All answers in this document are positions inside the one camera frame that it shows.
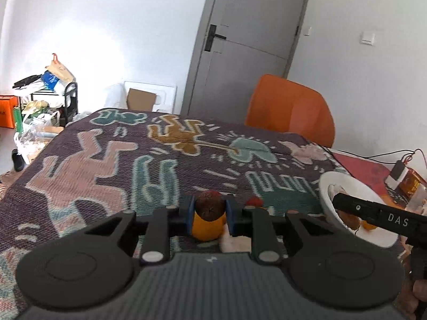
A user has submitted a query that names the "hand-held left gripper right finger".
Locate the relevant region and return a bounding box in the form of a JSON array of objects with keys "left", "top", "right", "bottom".
[{"left": 224, "top": 199, "right": 336, "bottom": 265}]

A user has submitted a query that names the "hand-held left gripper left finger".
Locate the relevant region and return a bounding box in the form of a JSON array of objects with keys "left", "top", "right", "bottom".
[{"left": 83, "top": 196, "right": 197, "bottom": 265}]

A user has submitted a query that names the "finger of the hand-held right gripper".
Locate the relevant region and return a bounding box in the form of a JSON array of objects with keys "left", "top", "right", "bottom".
[{"left": 333, "top": 191, "right": 381, "bottom": 223}]

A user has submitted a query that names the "orange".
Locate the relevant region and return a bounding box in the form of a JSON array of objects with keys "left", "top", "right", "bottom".
[
  {"left": 337, "top": 210, "right": 362, "bottom": 230},
  {"left": 192, "top": 211, "right": 227, "bottom": 241}
]

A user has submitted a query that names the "white plate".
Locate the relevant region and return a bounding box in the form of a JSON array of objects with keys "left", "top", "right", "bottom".
[{"left": 318, "top": 171, "right": 400, "bottom": 248}]

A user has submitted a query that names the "greenish brown plum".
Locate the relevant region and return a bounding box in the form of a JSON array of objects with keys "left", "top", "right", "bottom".
[{"left": 194, "top": 190, "right": 224, "bottom": 222}]

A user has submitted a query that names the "peeled tangerine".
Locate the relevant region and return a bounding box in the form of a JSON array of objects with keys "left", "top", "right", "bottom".
[
  {"left": 328, "top": 184, "right": 347, "bottom": 204},
  {"left": 218, "top": 224, "right": 252, "bottom": 253}
]

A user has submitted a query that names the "person's right hand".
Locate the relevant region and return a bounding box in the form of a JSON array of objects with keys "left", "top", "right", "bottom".
[{"left": 402, "top": 267, "right": 427, "bottom": 320}]

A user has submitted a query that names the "red orange mat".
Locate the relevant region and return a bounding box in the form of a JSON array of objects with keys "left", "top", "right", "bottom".
[{"left": 330, "top": 151, "right": 412, "bottom": 207}]

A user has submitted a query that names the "amber packet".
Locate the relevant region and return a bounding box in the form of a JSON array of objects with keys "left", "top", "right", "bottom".
[{"left": 398, "top": 170, "right": 427, "bottom": 198}]

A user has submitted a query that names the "small electronic device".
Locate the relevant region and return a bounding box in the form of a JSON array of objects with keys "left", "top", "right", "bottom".
[{"left": 385, "top": 161, "right": 409, "bottom": 187}]

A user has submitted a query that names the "printed blanket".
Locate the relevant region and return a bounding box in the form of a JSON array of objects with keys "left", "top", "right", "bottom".
[{"left": 0, "top": 107, "right": 411, "bottom": 320}]

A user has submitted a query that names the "orange chair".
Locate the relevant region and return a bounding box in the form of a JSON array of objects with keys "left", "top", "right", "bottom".
[{"left": 244, "top": 74, "right": 335, "bottom": 148}]

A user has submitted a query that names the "cardboard box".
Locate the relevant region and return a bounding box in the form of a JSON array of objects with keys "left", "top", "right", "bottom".
[{"left": 127, "top": 88, "right": 157, "bottom": 110}]

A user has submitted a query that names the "black cart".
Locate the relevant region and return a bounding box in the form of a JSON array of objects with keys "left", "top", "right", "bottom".
[{"left": 30, "top": 82, "right": 79, "bottom": 127}]

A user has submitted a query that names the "clear plastic bag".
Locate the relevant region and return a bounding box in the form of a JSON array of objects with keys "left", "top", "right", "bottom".
[{"left": 15, "top": 110, "right": 62, "bottom": 155}]

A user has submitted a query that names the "black shoe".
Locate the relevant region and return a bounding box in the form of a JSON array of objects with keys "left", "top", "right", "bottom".
[{"left": 11, "top": 148, "right": 25, "bottom": 171}]

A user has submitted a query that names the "grey door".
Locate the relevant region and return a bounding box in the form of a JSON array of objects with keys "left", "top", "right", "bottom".
[{"left": 180, "top": 0, "right": 314, "bottom": 125}]

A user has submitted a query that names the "brown paper bag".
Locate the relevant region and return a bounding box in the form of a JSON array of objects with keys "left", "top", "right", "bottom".
[{"left": 45, "top": 53, "right": 76, "bottom": 84}]

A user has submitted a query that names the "blue white bag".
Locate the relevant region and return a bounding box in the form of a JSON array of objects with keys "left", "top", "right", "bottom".
[{"left": 42, "top": 71, "right": 62, "bottom": 90}]

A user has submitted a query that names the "green box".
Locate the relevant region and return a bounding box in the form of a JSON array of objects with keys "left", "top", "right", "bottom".
[{"left": 13, "top": 107, "right": 24, "bottom": 132}]

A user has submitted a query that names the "orange box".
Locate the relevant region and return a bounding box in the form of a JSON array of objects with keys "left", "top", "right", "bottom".
[{"left": 0, "top": 95, "right": 21, "bottom": 129}]

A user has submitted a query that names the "black cable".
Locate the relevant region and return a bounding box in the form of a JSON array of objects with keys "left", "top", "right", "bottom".
[{"left": 320, "top": 146, "right": 427, "bottom": 166}]

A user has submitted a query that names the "black door handle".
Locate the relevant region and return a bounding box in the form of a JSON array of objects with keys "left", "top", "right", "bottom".
[{"left": 204, "top": 24, "right": 227, "bottom": 52}]

